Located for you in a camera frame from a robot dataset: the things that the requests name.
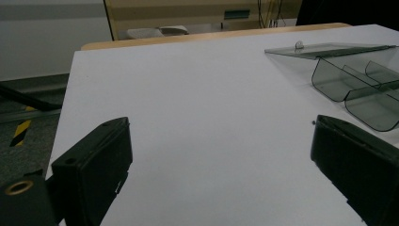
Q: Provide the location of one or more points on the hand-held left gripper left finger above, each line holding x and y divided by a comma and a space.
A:
94, 163

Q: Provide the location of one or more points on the yellow black hazard tape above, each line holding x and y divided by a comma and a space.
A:
20, 130

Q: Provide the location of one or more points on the smoked clear acrylic organizer box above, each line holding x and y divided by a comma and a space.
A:
360, 94

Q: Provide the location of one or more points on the white chair seat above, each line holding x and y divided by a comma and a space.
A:
156, 31

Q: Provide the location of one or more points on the beige cabinet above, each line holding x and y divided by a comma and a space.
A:
200, 15

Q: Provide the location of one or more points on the black floor bar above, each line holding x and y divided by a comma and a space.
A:
25, 100

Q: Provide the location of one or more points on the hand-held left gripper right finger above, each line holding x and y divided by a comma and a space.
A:
360, 160

